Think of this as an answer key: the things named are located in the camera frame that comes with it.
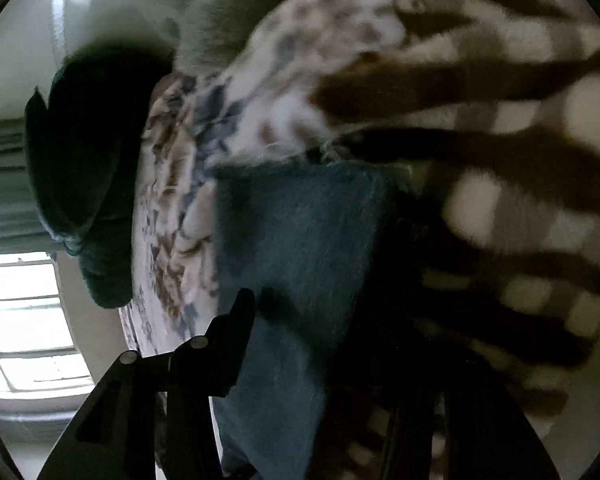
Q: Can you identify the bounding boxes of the brown white patterned blanket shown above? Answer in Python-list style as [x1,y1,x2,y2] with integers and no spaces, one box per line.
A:
[310,0,600,461]

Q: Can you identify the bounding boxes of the grey green cloth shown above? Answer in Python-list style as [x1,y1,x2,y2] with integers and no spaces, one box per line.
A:
[102,0,316,78]

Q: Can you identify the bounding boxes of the green curtain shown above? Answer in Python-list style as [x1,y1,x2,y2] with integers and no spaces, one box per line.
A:
[0,119,56,257]

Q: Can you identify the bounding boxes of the blue denim pants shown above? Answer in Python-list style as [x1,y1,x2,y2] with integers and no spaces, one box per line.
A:
[211,162,421,480]

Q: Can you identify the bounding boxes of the floral bed sheet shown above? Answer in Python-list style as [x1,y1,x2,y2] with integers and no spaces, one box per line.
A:
[117,0,411,376]

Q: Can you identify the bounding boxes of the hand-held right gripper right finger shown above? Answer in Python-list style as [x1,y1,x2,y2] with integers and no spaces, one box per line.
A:
[380,360,563,480]

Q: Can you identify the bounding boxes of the window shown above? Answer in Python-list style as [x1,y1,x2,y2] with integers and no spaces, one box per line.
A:
[0,252,96,403]

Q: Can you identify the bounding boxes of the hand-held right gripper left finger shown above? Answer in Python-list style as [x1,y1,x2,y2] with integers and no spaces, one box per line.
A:
[36,288,257,480]

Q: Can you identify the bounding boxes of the dark green pillow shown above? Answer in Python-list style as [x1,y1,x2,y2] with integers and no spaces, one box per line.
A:
[24,50,176,310]

